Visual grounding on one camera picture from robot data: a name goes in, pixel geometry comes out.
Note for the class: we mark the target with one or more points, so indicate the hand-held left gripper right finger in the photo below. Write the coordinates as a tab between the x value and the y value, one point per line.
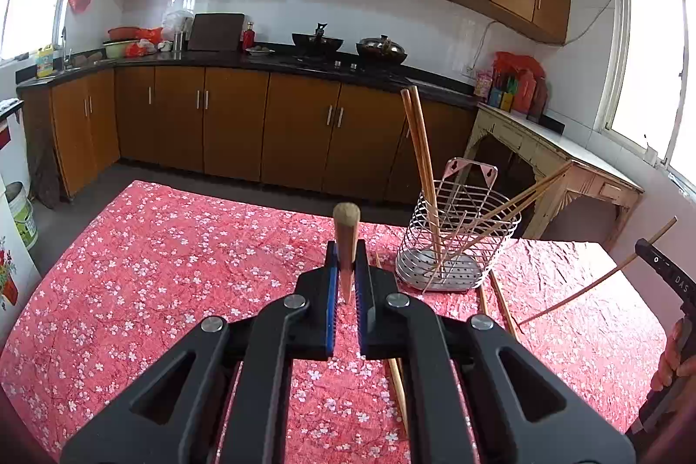
363	328

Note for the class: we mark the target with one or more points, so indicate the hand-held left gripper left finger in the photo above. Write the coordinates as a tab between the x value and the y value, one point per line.
331	322

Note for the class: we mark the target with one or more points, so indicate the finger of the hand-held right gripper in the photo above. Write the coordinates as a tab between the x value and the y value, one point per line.
651	257

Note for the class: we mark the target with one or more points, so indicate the person's right hand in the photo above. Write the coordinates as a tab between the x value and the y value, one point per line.
673	355

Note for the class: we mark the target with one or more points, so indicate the cream wooden side table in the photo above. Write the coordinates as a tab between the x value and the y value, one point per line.
549	143

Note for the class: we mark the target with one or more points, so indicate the red floral tablecloth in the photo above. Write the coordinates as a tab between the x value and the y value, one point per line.
163	279

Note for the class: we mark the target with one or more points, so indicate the dark red bottle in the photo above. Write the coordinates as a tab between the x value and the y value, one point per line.
539	100

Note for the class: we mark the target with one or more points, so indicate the large sliding window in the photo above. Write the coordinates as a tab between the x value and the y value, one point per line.
647	62

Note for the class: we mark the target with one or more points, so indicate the large red bottle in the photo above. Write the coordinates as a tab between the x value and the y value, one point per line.
523	91

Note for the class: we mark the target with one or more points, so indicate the colourful boxes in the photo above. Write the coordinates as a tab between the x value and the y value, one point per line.
500	94

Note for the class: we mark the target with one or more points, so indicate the wooden base cabinets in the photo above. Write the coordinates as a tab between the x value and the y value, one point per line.
234	116

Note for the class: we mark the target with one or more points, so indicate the crumpled red plastic bag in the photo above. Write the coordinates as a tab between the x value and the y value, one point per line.
516	62

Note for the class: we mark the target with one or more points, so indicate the small labelled bottle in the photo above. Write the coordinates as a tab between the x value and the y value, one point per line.
482	83

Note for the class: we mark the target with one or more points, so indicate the black gas stove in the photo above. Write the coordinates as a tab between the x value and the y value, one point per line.
348	62

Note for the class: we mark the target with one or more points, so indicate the black wok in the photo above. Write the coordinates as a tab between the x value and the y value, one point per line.
318	44

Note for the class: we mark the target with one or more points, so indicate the wok with metal lid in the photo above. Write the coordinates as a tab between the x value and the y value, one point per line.
380	48

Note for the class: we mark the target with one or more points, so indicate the small plate with food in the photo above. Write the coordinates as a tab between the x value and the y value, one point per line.
260	51

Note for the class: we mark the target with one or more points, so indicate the black kitchen countertop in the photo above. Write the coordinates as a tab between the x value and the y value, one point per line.
217	59

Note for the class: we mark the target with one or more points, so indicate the small red bottle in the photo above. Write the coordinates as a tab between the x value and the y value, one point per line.
248	39

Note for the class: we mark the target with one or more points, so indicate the dark cutting board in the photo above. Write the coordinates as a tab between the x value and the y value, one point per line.
215	32

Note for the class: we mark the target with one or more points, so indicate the tiled counter with flower decal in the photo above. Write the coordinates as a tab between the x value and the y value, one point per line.
19	268

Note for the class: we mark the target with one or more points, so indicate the steel cup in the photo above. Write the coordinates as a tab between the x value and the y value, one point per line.
178	41

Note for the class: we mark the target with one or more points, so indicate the white plastic bucket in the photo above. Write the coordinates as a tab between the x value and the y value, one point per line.
22	219

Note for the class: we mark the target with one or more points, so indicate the orange-red plastic bag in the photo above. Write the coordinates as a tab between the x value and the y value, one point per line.
136	48

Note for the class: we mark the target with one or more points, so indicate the white plastic bag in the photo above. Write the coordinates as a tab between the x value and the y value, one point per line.
174	22

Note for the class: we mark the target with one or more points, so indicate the green basin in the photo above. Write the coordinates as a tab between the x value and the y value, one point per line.
117	49

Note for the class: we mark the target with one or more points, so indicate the red basin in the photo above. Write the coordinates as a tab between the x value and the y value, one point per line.
124	33

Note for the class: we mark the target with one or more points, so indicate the metal faucet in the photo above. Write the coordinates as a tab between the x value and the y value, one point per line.
65	48

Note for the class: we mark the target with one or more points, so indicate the yellow detergent bottle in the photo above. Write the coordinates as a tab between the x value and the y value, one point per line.
46	62

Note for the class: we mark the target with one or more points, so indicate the wall socket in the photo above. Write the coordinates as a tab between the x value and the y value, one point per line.
469	71

